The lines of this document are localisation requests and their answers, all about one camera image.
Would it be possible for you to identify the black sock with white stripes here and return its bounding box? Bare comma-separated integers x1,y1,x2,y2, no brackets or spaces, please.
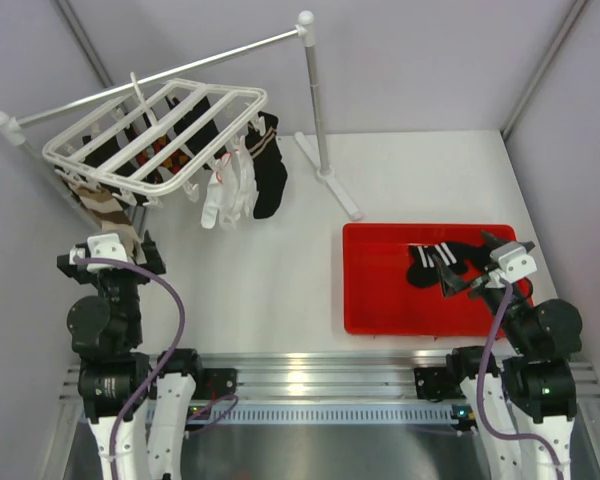
406,241,468,289

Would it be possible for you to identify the white plastic clip hanger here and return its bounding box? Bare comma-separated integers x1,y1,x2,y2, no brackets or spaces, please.
42,78,268,206

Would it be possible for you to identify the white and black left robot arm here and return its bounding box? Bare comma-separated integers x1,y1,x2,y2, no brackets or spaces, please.
56,233,206,479

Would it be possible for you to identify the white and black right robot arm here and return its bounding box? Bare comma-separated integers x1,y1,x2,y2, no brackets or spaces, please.
426,232,583,479

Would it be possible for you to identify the red plastic tray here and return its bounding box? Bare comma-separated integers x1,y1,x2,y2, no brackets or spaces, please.
342,223,516,337

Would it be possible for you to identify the black argyle patterned sock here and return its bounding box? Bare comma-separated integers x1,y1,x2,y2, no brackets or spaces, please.
134,97,201,189

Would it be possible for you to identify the plain black hanging sock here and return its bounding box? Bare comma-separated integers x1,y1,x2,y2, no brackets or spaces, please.
173,95,231,161

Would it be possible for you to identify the black sock with tan stripes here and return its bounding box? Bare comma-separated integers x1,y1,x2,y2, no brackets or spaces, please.
245,111,288,220

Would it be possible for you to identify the metal drying rack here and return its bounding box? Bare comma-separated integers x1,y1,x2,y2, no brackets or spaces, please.
0,11,363,221

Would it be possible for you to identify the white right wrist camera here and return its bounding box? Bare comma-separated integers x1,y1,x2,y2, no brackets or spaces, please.
486,241,537,288

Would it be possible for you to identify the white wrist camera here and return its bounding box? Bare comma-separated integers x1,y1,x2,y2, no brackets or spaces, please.
69,232,129,273
486,241,537,288

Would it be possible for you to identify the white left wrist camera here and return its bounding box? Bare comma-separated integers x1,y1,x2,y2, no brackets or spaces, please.
69,232,129,273

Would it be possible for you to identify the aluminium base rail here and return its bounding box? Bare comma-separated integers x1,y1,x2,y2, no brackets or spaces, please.
59,349,600,425

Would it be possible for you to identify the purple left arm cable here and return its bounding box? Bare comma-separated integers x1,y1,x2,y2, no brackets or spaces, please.
74,256,240,480

